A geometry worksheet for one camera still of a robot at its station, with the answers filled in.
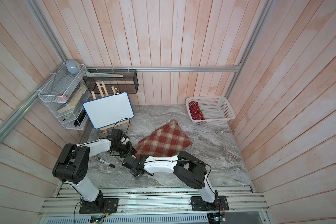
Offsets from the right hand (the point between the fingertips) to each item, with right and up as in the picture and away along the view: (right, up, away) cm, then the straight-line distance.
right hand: (139, 167), depth 87 cm
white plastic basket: (+61, +39, +31) cm, 79 cm away
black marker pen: (-22, +3, +1) cm, 22 cm away
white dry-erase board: (-21, +37, +4) cm, 43 cm away
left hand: (-3, +8, +5) cm, 10 cm away
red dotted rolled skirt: (+42, +37, +24) cm, 61 cm away
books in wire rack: (-37, +50, -1) cm, 62 cm away
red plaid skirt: (+17, +17, +11) cm, 27 cm away
